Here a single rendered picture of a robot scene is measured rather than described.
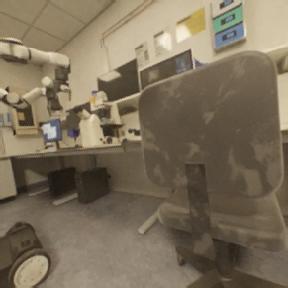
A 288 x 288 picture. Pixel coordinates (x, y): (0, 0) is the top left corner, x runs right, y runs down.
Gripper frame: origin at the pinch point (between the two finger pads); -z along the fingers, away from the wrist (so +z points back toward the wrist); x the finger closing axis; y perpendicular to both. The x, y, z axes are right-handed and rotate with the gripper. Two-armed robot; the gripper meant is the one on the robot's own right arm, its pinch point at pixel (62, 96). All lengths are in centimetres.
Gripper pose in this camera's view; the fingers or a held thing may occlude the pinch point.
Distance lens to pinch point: 131.7
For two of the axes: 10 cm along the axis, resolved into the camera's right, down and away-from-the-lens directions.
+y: -8.1, -1.5, 5.6
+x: 5.8, -1.3, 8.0
